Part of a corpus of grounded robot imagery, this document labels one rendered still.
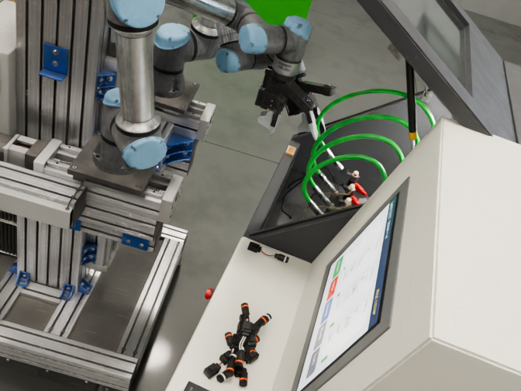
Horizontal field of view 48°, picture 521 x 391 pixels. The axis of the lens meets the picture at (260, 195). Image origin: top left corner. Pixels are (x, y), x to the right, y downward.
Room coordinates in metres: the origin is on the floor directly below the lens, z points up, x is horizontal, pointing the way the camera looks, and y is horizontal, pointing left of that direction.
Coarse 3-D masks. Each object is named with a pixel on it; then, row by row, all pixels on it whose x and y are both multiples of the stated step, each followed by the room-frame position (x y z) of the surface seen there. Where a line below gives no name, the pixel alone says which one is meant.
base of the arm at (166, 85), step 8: (160, 72) 1.81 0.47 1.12; (168, 72) 1.82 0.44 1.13; (176, 72) 1.83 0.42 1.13; (160, 80) 1.81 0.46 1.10; (168, 80) 1.81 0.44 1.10; (176, 80) 1.83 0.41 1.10; (184, 80) 1.89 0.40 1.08; (160, 88) 1.80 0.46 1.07; (168, 88) 1.81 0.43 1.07; (176, 88) 1.83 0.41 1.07; (184, 88) 1.87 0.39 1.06; (160, 96) 1.80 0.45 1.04; (168, 96) 1.81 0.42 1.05; (176, 96) 1.83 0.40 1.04
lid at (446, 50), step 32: (384, 0) 1.28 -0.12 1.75; (416, 0) 1.61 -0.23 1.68; (448, 0) 1.89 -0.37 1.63; (384, 32) 1.26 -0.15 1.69; (416, 32) 1.32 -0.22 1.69; (448, 32) 1.66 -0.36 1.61; (480, 32) 1.95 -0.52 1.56; (416, 64) 1.25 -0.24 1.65; (448, 64) 1.42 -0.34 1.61; (480, 64) 1.63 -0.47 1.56; (448, 96) 1.24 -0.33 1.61; (480, 96) 1.39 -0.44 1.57; (480, 128) 1.23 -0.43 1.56; (512, 128) 1.43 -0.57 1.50
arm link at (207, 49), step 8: (200, 16) 1.94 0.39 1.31; (192, 24) 1.94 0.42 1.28; (200, 24) 1.93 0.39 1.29; (208, 24) 1.93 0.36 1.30; (192, 32) 1.92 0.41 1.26; (200, 32) 1.91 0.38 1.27; (208, 32) 1.92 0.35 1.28; (216, 32) 1.94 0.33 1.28; (200, 40) 1.91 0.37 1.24; (208, 40) 1.92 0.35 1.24; (216, 40) 1.95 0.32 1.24; (200, 48) 1.90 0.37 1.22; (208, 48) 1.93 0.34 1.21; (216, 48) 1.96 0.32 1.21; (200, 56) 1.91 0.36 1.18; (208, 56) 1.94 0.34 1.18
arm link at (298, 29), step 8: (288, 16) 1.53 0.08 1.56; (296, 16) 1.54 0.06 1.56; (288, 24) 1.50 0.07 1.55; (296, 24) 1.49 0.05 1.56; (304, 24) 1.51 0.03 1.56; (288, 32) 1.48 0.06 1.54; (296, 32) 1.49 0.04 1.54; (304, 32) 1.50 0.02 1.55; (288, 40) 1.47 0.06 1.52; (296, 40) 1.49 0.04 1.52; (304, 40) 1.50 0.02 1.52; (288, 48) 1.47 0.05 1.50; (296, 48) 1.49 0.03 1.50; (304, 48) 1.51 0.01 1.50; (280, 56) 1.49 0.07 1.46; (288, 56) 1.49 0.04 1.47; (296, 56) 1.49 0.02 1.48
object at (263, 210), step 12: (288, 144) 1.91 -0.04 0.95; (288, 156) 1.83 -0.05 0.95; (276, 168) 1.73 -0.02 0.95; (288, 168) 1.75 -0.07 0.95; (276, 180) 1.65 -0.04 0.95; (264, 192) 1.57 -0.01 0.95; (276, 192) 1.58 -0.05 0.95; (264, 204) 1.50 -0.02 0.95; (264, 216) 1.44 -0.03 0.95; (252, 228) 1.37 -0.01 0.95
